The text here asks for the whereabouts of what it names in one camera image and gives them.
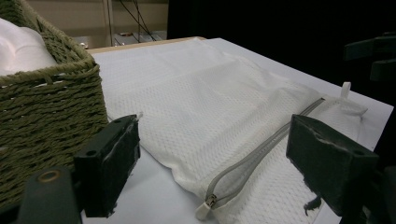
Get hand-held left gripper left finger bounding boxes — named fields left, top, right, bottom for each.
left=73, top=114, right=142, bottom=218

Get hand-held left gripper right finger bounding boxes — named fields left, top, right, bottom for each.
left=285, top=113, right=380, bottom=217

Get olive green woven basket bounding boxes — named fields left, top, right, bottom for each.
left=0, top=0, right=109, bottom=209

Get white cloth garment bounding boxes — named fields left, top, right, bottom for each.
left=0, top=17, right=59, bottom=77

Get beige wooden desk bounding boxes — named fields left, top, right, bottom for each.
left=26, top=0, right=169, bottom=49

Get black floor cables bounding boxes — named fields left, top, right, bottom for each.
left=119, top=0, right=157, bottom=42

